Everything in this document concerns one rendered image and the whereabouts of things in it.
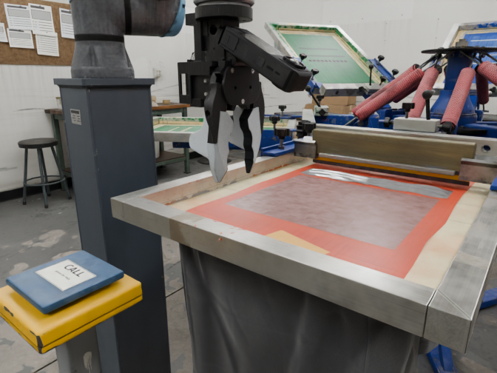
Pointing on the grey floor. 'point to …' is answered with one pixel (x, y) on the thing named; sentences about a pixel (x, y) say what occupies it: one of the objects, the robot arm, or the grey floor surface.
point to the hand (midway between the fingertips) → (238, 169)
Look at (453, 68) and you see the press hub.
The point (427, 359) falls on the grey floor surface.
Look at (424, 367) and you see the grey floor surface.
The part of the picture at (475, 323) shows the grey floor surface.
